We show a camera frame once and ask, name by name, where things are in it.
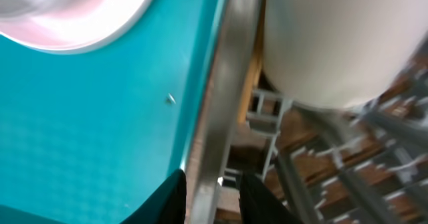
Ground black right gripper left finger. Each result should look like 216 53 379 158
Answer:
121 169 187 224

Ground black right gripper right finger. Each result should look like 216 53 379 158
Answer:
239 173 302 224

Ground cream paper cup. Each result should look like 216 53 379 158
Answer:
263 0 427 109

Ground white plate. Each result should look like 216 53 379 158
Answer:
1 0 153 54

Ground wooden chopstick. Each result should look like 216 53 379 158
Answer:
237 16 264 124

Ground teal tray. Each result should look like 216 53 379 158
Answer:
1 0 226 223

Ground grey dish rack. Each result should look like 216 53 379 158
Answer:
186 0 427 223

